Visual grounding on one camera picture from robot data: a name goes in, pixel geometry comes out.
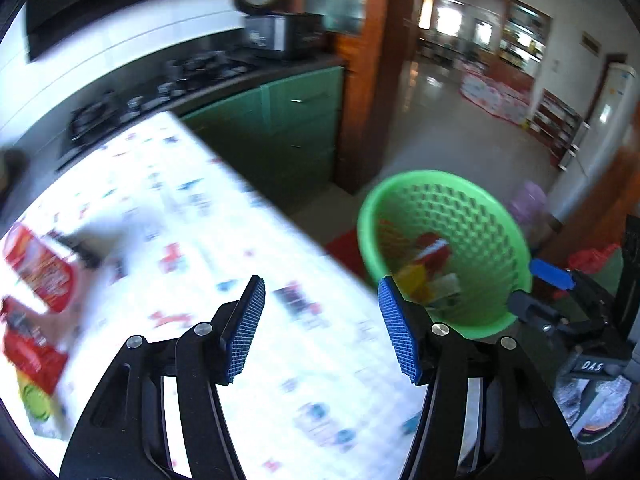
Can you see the purple plastic bag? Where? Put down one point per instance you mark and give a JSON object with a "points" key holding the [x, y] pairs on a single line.
{"points": [[530, 202]]}

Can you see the red snack packet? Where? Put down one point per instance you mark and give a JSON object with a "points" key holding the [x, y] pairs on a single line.
{"points": [[30, 345]]}

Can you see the green plastic basket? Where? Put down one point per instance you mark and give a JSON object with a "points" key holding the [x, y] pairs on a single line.
{"points": [[450, 210]]}

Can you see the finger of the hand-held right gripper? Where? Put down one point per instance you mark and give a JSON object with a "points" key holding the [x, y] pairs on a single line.
{"points": [[550, 272], [532, 305]]}

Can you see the small shelf rack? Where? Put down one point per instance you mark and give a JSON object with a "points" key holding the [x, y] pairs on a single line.
{"points": [[555, 125]]}

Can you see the red cartoon printed bowl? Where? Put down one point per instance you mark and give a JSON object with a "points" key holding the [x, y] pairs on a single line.
{"points": [[45, 265]]}

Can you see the wooden glass door cabinet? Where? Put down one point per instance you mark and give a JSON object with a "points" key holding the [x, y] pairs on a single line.
{"points": [[375, 85]]}

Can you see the yellow carton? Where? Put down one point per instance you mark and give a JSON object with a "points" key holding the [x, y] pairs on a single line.
{"points": [[412, 282]]}

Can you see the small green white carton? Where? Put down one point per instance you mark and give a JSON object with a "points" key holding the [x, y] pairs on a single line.
{"points": [[40, 400]]}

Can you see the wooden display cabinet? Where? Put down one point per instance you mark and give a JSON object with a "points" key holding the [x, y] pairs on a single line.
{"points": [[525, 40]]}

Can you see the polka dot play tent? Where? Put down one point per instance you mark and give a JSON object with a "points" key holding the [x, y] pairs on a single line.
{"points": [[495, 95]]}

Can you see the red plastic bag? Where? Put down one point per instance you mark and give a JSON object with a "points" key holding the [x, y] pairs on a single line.
{"points": [[595, 257]]}

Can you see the red floor mat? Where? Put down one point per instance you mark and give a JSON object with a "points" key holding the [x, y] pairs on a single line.
{"points": [[345, 250]]}

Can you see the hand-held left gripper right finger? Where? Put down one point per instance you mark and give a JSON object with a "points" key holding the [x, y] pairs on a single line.
{"points": [[400, 335]]}

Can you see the black rice cooker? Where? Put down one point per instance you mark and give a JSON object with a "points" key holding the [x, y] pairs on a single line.
{"points": [[280, 35]]}

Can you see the black range hood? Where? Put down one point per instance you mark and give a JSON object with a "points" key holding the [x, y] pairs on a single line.
{"points": [[100, 0]]}

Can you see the cartoon printed tablecloth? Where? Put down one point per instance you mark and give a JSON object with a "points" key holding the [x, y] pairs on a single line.
{"points": [[200, 240]]}

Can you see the black gas stove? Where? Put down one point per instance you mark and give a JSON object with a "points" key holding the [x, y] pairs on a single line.
{"points": [[150, 100]]}

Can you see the white green milk carton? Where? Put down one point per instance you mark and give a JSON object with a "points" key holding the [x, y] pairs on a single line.
{"points": [[445, 287]]}

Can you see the red white striped bag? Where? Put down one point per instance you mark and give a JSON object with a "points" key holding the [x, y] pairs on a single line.
{"points": [[432, 250]]}

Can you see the white refrigerator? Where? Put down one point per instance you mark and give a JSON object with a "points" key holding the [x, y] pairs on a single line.
{"points": [[610, 110]]}

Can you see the green kitchen cabinet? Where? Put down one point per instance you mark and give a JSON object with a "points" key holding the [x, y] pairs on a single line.
{"points": [[300, 125]]}

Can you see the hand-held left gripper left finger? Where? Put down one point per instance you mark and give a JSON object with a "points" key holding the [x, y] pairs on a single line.
{"points": [[245, 330]]}

